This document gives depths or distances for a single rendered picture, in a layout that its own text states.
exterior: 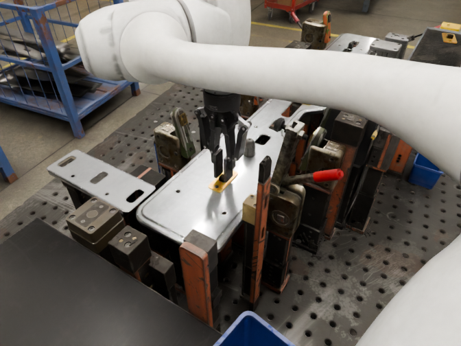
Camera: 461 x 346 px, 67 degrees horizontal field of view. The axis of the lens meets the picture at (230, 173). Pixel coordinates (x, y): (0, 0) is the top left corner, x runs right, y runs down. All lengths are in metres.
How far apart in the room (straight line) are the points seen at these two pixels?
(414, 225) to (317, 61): 0.96
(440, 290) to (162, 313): 0.45
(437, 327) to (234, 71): 0.31
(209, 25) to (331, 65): 0.26
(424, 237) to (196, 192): 0.77
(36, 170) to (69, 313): 2.16
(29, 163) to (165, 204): 2.12
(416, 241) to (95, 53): 1.04
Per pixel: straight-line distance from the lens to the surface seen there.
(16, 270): 0.75
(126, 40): 0.53
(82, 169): 0.96
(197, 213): 0.78
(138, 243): 0.64
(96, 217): 0.74
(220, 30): 0.60
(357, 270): 1.11
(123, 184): 0.88
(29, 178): 2.72
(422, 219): 1.33
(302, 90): 0.40
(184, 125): 0.92
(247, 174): 0.87
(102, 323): 0.64
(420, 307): 0.27
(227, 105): 0.69
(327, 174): 0.69
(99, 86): 3.28
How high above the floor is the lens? 1.57
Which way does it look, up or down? 41 degrees down
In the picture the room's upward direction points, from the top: straight up
